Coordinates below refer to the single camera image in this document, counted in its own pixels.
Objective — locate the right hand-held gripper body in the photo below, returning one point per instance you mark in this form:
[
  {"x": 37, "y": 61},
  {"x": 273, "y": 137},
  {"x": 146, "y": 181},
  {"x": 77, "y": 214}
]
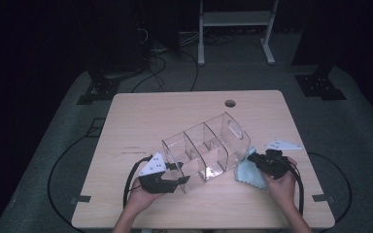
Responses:
[{"x": 275, "y": 163}]

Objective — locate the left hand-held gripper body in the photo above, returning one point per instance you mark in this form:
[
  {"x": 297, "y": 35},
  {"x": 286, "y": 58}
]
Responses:
[{"x": 157, "y": 183}]

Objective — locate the light blue cleaning cloth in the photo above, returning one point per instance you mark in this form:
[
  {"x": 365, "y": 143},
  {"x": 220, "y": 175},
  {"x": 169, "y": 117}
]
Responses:
[{"x": 249, "y": 174}]

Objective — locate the clear acrylic divided organizer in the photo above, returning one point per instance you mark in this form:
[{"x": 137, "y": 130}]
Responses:
[{"x": 207, "y": 152}]

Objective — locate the person's left hand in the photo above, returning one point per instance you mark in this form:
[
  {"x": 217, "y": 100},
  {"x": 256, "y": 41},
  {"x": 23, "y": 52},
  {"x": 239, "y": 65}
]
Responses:
[{"x": 142, "y": 197}]

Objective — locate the person's right hand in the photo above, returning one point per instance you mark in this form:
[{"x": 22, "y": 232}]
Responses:
[{"x": 281, "y": 192}]

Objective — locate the dark floor tape strip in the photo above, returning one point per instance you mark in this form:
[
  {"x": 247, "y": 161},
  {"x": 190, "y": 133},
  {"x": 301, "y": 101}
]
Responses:
[
  {"x": 81, "y": 199},
  {"x": 323, "y": 198}
]

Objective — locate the black stand base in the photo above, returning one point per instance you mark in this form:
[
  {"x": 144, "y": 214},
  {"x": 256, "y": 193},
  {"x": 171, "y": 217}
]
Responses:
[
  {"x": 100, "y": 90},
  {"x": 320, "y": 86}
]

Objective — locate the black equipment cabinet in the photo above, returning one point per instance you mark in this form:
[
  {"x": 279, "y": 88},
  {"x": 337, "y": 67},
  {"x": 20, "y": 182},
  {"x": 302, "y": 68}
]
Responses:
[{"x": 119, "y": 35}]

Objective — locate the white metal stand frame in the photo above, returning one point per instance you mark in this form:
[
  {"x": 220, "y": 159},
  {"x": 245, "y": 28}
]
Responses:
[{"x": 236, "y": 19}]

